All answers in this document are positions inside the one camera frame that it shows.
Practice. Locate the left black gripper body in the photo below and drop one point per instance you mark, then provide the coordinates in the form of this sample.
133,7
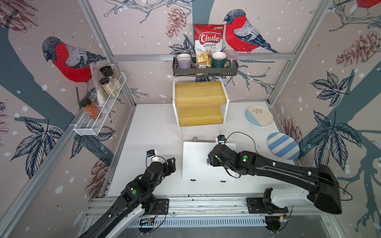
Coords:
165,171

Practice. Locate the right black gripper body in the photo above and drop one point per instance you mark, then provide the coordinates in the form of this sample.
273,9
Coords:
215,162

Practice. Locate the silver laptop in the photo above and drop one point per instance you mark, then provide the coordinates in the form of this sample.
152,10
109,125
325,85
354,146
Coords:
196,167

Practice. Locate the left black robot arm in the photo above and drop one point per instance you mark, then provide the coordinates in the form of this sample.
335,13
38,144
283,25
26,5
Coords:
135,200

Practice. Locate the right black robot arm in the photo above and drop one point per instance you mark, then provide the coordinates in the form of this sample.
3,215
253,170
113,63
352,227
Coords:
322,186

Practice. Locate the black lid spice jar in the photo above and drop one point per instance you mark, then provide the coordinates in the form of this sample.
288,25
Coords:
107,72

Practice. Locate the cream and blue plate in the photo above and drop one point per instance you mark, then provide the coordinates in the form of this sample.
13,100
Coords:
259,116

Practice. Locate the two-tier wooden shelf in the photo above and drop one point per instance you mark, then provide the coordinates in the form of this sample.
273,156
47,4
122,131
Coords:
200,104

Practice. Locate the blue striped plate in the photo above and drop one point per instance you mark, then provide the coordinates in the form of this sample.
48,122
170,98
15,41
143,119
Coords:
283,146

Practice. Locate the orange spice jar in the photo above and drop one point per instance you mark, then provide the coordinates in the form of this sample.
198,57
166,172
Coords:
90,108

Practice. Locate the beige spice jar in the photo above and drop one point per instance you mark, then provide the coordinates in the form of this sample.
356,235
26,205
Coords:
108,87

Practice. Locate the dark green mug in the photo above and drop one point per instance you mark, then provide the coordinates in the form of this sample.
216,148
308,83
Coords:
219,60

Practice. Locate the pink glass cup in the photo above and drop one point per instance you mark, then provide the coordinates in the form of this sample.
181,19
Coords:
231,58

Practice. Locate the lilac mug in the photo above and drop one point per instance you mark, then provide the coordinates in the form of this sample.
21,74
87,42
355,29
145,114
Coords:
184,61

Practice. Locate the red Chuba chips bag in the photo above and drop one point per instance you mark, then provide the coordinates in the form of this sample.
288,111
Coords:
208,39

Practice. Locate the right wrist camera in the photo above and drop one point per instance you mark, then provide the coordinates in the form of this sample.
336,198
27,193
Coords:
221,139

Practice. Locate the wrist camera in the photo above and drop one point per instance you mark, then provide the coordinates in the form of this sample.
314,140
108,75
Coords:
221,139
151,153

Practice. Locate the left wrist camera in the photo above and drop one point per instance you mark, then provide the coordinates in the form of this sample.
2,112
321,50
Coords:
151,153

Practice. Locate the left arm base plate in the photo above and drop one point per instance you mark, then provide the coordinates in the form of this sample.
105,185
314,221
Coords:
157,207

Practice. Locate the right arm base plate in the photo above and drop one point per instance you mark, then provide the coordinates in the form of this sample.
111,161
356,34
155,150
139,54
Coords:
255,205

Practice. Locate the white wire spice rack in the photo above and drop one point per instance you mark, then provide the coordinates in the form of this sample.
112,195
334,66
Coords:
88,127

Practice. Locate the dark grey wall basket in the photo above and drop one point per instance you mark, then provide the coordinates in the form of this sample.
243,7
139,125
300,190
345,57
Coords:
193,71

